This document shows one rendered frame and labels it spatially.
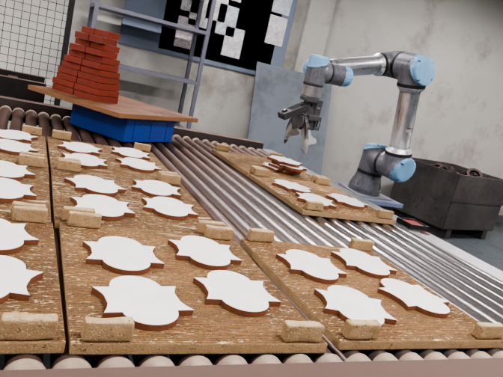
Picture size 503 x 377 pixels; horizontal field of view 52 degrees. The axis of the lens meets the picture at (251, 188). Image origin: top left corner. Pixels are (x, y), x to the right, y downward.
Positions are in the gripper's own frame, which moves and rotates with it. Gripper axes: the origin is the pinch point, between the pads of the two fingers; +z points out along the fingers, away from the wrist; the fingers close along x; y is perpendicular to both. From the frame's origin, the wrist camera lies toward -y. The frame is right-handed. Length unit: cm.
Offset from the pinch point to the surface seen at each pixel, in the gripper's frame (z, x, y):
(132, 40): -11, 359, 34
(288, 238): 8, -63, -38
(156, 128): 7, 42, -39
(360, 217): 9.2, -45.3, -0.7
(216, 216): 9, -49, -52
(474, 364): 2, -120, -44
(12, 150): 5, -14, -97
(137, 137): 10, 36, -48
